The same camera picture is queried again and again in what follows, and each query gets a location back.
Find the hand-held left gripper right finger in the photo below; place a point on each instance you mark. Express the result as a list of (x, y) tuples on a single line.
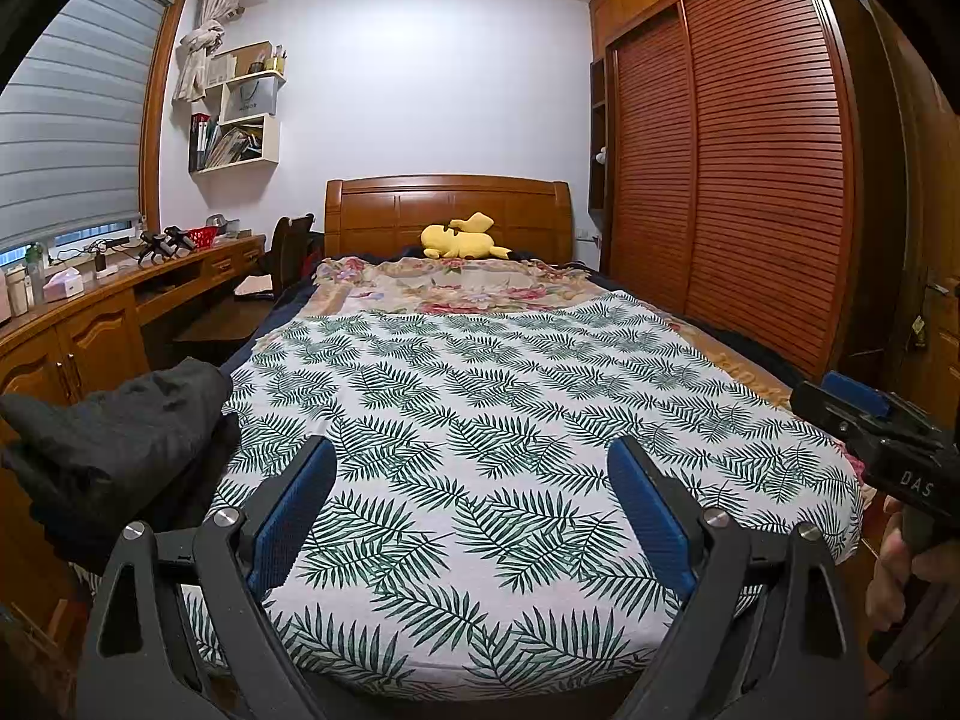
[(649, 517)]

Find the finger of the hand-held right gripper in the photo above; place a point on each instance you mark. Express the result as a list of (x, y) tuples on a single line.
[(825, 409), (866, 397)]

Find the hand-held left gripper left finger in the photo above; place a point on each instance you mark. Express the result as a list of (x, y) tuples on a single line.
[(292, 517)]

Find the black jacket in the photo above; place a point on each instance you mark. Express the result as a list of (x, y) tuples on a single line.
[(112, 427)]

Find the person's right hand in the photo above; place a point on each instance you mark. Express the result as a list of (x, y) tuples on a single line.
[(889, 570)]

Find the black folded garment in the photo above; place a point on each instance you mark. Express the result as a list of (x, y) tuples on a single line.
[(202, 487)]

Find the bed with leaf-print cover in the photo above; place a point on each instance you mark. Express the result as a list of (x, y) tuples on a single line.
[(487, 405)]

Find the wooden door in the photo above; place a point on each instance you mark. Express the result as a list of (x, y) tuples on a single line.
[(900, 202)]

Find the white paper sheet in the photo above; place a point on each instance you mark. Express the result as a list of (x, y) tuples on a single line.
[(253, 286)]

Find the wooden louvered wardrobe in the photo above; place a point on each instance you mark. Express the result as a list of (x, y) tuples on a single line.
[(750, 165)]

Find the wooden desk cabinet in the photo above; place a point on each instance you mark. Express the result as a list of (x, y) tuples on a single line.
[(97, 330)]

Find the dark wooden chair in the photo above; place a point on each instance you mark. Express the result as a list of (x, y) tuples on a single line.
[(289, 240)]

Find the floral blanket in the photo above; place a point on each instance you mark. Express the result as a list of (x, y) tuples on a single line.
[(450, 285)]

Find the red basket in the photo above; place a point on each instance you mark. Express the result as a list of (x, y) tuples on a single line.
[(202, 238)]

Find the silver metal bowl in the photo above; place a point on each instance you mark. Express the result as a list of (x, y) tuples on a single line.
[(216, 221)]

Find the black tripod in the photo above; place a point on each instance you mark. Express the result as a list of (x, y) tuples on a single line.
[(161, 240)]

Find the wooden headboard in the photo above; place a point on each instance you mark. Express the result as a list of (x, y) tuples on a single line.
[(375, 214)]

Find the yellow plush toy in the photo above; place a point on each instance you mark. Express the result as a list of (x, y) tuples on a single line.
[(457, 242)]

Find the pink tissue box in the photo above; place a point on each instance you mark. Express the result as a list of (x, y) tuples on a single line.
[(64, 285)]

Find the green cap bottle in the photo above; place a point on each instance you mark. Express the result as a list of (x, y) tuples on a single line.
[(35, 277)]

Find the white jar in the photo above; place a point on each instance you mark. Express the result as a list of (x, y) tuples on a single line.
[(16, 292)]

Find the stack of books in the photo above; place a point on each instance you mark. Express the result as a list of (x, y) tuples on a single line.
[(232, 144)]

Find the grey paper bag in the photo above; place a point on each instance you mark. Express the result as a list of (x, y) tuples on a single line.
[(251, 97)]

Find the grey window blind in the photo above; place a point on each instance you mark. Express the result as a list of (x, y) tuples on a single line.
[(67, 127)]

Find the tied beige curtain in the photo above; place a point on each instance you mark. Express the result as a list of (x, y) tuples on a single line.
[(199, 52)]

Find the white wall socket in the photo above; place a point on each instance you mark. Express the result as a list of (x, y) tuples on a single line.
[(586, 236)]

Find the white wall shelf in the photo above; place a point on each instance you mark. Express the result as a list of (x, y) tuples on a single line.
[(268, 142)]

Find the wooden window frame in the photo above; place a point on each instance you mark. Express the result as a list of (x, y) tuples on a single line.
[(154, 127)]

